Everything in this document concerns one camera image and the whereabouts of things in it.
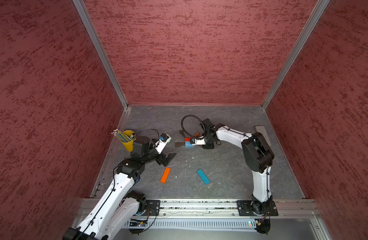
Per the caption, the grey rectangular eraser block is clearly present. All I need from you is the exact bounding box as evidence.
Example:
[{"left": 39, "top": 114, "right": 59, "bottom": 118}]
[{"left": 254, "top": 126, "right": 272, "bottom": 147}]

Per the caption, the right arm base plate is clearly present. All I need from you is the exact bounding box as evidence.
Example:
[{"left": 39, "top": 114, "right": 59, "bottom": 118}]
[{"left": 236, "top": 200, "right": 279, "bottom": 218}]

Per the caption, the yellow pencil cup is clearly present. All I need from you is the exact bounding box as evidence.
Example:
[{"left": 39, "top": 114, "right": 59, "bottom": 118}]
[{"left": 121, "top": 130, "right": 136, "bottom": 152}]

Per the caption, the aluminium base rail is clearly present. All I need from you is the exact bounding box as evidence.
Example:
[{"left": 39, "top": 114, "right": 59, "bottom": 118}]
[{"left": 78, "top": 197, "right": 320, "bottom": 218}]

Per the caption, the dark brown wedge block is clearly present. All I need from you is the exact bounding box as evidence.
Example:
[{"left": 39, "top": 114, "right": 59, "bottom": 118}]
[{"left": 175, "top": 142, "right": 186, "bottom": 148}]

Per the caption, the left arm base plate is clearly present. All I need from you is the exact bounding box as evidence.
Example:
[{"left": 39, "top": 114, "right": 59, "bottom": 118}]
[{"left": 141, "top": 200, "right": 161, "bottom": 217}]

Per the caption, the white slotted cable duct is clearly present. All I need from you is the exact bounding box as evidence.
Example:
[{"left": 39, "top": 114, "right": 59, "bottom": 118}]
[{"left": 124, "top": 218, "right": 257, "bottom": 232}]

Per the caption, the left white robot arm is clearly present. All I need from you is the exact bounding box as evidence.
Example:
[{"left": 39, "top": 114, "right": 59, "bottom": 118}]
[{"left": 63, "top": 133, "right": 175, "bottom": 240}]

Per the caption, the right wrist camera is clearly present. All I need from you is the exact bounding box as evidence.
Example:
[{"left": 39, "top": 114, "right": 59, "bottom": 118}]
[{"left": 190, "top": 138, "right": 206, "bottom": 146}]

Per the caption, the orange block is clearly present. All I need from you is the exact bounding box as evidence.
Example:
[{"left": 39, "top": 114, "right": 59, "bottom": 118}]
[{"left": 160, "top": 168, "right": 171, "bottom": 184}]

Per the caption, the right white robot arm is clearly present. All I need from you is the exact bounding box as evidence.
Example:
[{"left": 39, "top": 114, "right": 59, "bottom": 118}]
[{"left": 181, "top": 115, "right": 275, "bottom": 216}]

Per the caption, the light blue rectangular block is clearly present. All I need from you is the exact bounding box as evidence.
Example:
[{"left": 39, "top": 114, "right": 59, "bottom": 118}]
[{"left": 185, "top": 142, "right": 194, "bottom": 148}]

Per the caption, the bundle of pencils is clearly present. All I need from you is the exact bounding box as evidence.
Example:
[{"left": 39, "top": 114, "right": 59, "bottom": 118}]
[{"left": 111, "top": 129, "right": 132, "bottom": 143}]

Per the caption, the teal block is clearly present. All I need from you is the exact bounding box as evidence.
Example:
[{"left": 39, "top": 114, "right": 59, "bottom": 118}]
[{"left": 197, "top": 169, "right": 210, "bottom": 185}]

